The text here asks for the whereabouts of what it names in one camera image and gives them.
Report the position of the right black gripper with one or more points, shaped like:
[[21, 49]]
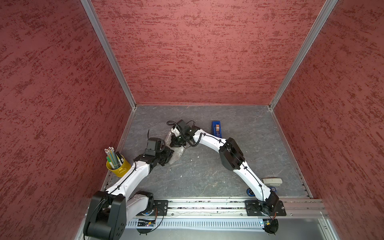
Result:
[[175, 143]]

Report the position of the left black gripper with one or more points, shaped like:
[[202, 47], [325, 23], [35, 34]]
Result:
[[169, 153]]

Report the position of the clear bubble wrap sheet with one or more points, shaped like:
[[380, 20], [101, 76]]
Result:
[[178, 151]]

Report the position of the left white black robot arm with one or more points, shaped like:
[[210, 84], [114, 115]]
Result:
[[110, 210]]

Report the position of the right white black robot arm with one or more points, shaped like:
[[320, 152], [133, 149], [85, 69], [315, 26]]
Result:
[[232, 158]]

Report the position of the blue tape dispenser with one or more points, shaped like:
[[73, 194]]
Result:
[[216, 129]]

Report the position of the yellow pencil cup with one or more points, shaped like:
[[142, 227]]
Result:
[[122, 170]]

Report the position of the bundle of pencils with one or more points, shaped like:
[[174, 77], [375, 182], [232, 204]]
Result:
[[114, 159]]

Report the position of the white eraser block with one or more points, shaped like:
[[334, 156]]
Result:
[[272, 181]]

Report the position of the blue black small device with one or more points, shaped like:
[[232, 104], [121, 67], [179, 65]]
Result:
[[250, 193]]

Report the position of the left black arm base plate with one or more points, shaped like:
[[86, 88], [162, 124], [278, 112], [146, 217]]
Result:
[[160, 208]]

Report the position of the aluminium mounting rail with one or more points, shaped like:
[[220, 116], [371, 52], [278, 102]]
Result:
[[235, 208]]

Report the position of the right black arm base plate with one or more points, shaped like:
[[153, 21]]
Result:
[[256, 209]]

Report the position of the left corner aluminium post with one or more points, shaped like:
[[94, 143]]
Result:
[[92, 15]]

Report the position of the corner aluminium post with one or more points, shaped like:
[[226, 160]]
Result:
[[308, 42], [92, 15]]

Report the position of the right corner aluminium post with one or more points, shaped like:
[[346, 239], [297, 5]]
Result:
[[308, 42]]

